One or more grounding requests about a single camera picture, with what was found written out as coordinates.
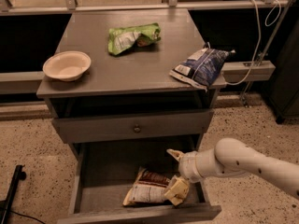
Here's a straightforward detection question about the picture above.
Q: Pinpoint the green chip bag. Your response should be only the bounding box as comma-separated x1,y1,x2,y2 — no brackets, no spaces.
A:
107,22,161,56

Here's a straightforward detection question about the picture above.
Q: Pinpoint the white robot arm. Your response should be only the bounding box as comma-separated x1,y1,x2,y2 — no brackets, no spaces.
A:
164,138,299,205

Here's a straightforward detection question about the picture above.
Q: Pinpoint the dark cabinet at right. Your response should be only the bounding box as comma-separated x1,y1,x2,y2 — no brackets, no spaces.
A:
263,21,299,124

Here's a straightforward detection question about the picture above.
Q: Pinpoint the white cable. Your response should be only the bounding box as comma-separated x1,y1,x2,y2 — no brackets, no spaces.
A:
224,0,282,87

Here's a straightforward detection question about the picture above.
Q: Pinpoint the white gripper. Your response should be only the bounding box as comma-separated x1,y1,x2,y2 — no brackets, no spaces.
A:
164,148,219,206

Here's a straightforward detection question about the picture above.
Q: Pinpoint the grey wooden drawer cabinet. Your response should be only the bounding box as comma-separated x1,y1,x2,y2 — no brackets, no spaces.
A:
37,9,224,147

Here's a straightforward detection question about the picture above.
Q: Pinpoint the brown chip bag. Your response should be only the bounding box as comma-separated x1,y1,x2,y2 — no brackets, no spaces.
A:
122,167,170,206

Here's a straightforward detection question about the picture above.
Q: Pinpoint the white paper bowl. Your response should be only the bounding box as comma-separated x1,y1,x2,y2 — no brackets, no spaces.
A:
43,51,92,81

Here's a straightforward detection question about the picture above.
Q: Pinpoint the black stand leg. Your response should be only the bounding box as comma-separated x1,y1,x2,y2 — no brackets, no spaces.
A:
0,165,26,224

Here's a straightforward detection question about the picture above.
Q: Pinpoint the round drawer knob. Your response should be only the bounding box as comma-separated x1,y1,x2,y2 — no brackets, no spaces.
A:
134,125,141,133

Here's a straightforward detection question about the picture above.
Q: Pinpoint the blue chip bag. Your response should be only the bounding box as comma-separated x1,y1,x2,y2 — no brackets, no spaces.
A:
169,48,235,91

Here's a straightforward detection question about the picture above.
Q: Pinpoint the grey open lower drawer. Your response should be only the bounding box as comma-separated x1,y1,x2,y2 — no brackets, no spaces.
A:
57,136,221,224

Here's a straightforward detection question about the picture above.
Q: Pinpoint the black floor cable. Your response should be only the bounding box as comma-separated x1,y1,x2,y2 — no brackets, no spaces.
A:
8,210,47,224

